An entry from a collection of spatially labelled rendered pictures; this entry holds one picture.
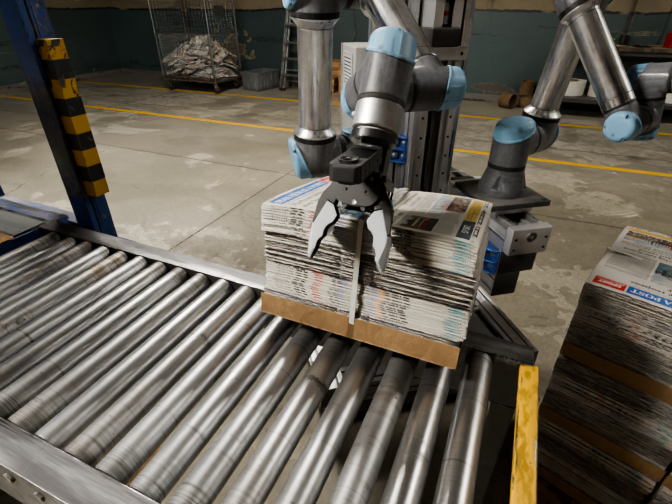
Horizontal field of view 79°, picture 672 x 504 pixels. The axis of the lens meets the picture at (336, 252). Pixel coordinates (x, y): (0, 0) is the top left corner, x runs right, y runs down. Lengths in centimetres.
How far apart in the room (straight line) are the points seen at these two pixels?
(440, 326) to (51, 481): 60
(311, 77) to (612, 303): 86
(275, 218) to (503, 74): 694
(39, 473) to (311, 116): 89
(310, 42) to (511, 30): 652
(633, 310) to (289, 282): 73
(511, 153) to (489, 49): 616
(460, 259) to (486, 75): 697
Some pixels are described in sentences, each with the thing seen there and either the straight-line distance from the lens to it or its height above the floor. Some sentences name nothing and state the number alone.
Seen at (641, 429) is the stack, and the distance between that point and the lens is 126.
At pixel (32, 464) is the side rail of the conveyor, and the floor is 80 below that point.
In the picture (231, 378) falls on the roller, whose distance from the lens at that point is 76.
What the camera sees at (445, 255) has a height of 103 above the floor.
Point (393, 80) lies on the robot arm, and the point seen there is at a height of 126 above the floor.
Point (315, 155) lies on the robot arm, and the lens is 113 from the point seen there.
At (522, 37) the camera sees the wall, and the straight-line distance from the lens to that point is 748.
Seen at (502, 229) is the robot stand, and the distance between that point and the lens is 139.
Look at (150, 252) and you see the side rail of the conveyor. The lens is 117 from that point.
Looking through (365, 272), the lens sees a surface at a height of 97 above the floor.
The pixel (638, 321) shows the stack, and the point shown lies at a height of 78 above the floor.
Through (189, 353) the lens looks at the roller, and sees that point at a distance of 84.
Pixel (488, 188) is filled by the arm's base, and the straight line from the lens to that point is 143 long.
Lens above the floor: 135
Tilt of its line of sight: 31 degrees down
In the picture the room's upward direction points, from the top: straight up
